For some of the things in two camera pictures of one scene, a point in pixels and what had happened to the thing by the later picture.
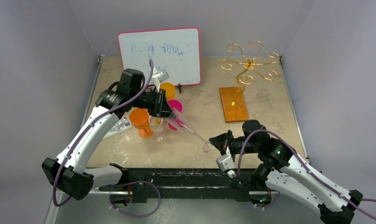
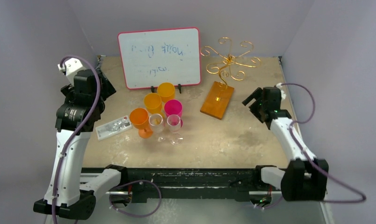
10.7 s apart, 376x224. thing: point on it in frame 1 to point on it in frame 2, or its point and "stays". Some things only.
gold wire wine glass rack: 234,102 to 219,95
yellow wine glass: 170,90 stays
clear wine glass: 178,119 to 173,123
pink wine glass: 175,106 stays
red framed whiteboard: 176,51 stays
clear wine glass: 156,123 stays
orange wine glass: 140,120 stays
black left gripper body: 151,101 to 108,90
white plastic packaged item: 123,125 stays
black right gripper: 225,143 to 255,103
